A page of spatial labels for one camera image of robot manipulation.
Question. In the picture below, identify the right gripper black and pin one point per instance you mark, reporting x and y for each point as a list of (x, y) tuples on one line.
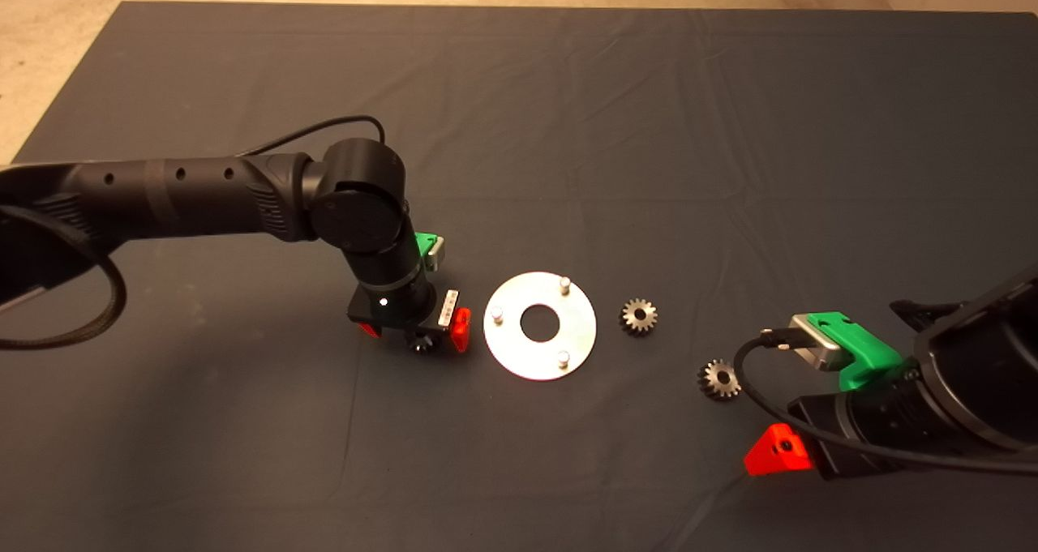
[(876, 422)]

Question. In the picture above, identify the small silver camera box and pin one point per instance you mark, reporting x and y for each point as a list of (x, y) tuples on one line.
[(439, 254), (823, 353)]

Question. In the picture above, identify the small steel planetary gear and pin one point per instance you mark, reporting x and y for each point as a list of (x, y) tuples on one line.
[(422, 346), (709, 386), (631, 323)]

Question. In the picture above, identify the round metal carrier plate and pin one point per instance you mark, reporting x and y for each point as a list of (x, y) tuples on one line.
[(568, 325)]

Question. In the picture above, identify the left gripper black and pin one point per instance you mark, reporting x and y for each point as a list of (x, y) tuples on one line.
[(405, 313)]

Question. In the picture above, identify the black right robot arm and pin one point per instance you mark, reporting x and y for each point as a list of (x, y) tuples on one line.
[(989, 357)]

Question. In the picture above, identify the dark grey table cloth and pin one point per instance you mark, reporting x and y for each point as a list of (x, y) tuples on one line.
[(649, 130)]

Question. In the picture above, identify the bright green camera mount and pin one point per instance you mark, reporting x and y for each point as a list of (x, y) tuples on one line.
[(425, 244), (868, 357)]

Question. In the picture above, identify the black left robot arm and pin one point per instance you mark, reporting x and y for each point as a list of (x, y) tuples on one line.
[(203, 199)]

